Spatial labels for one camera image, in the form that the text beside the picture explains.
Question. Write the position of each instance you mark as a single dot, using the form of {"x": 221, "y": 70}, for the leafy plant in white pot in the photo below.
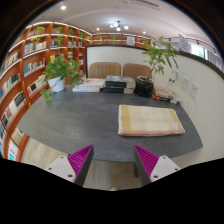
{"x": 56, "y": 85}

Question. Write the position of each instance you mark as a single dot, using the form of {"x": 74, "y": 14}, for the orange wooden bookshelf unit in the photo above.
{"x": 30, "y": 71}

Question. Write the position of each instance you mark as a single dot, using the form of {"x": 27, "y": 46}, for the recessed ceiling lights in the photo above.
{"x": 63, "y": 7}

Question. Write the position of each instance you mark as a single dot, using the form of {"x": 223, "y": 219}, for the white thick book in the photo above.
{"x": 94, "y": 82}
{"x": 86, "y": 88}

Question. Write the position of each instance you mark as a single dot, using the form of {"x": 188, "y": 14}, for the white leaflet card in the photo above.
{"x": 172, "y": 80}

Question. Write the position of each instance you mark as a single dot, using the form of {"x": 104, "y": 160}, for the white standing sign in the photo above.
{"x": 183, "y": 43}

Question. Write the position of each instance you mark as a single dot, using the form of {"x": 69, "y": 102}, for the ceiling air vent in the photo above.
{"x": 145, "y": 3}

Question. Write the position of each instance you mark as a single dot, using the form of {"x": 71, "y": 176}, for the white wall socket panel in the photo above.
{"x": 185, "y": 84}
{"x": 194, "y": 90}

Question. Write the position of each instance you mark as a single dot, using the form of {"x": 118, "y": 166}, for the bright window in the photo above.
{"x": 200, "y": 51}

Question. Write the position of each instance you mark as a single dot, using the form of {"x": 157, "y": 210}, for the ceiling chandelier lamp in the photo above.
{"x": 118, "y": 26}

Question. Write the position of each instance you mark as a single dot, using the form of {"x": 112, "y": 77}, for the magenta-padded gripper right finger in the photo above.
{"x": 160, "y": 168}

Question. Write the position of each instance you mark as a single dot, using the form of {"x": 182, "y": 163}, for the cream and yellow striped towel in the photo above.
{"x": 150, "y": 120}

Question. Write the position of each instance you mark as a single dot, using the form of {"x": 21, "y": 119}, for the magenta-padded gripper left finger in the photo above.
{"x": 63, "y": 168}

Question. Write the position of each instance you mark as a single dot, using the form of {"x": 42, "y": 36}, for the tan upholstered chair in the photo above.
{"x": 136, "y": 71}
{"x": 104, "y": 70}

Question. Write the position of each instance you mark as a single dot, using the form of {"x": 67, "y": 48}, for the small tree in black pot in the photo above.
{"x": 144, "y": 87}

